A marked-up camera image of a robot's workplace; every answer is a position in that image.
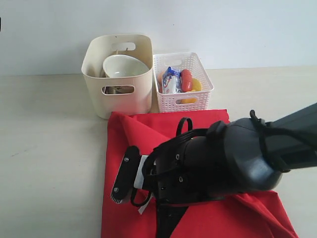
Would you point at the blue white milk carton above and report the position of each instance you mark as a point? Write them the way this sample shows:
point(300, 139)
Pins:
point(171, 81)

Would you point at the orange fried chicken piece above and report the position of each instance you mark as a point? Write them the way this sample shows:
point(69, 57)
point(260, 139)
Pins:
point(159, 80)

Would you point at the yellow cheese wedge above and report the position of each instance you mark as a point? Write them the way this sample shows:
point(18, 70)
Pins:
point(188, 100)

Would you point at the white perforated plastic basket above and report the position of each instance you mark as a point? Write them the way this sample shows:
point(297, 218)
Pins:
point(190, 61)

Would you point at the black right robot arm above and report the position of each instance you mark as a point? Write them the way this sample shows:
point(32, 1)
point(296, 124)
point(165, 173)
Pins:
point(208, 164)

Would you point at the stainless steel cup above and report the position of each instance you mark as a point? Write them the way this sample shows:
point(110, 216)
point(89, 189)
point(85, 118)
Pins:
point(108, 89)

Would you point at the red sausage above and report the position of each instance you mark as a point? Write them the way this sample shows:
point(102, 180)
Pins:
point(187, 82)

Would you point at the cream plastic tub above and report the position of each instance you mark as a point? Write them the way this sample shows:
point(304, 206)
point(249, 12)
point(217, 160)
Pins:
point(140, 101)

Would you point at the red table cloth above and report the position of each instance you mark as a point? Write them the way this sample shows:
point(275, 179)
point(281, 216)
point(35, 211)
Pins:
point(250, 215)

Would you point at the pale green ceramic bowl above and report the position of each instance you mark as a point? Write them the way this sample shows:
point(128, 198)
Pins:
point(116, 66)

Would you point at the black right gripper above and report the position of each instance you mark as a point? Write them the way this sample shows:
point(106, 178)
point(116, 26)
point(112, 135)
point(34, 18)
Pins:
point(178, 191)

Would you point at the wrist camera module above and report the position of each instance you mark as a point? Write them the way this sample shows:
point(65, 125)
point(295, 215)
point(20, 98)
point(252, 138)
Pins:
point(129, 178)

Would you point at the yellow lemon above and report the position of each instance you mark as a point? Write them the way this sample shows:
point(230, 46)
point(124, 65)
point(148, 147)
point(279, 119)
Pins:
point(196, 85)

